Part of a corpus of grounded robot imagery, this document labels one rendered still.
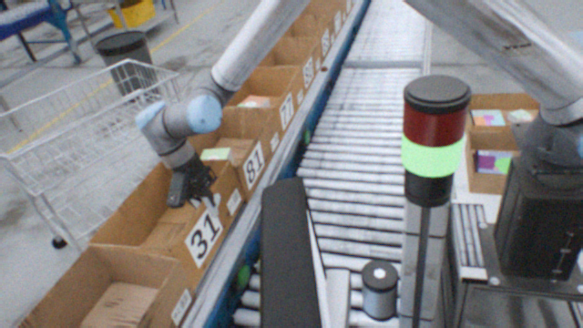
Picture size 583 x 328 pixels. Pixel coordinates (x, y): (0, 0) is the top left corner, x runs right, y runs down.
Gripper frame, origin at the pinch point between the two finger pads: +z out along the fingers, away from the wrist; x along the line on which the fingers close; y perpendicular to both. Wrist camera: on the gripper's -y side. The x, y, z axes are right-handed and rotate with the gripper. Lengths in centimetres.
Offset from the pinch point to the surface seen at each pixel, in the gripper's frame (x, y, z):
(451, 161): -74, -44, -41
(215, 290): -2.4, -16.5, 13.2
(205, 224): -0.4, -4.2, -0.8
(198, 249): 0.1, -11.1, 2.0
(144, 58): 228, 257, -3
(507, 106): -87, 112, 48
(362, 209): -31, 37, 36
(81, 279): 27.2, -26.8, -5.5
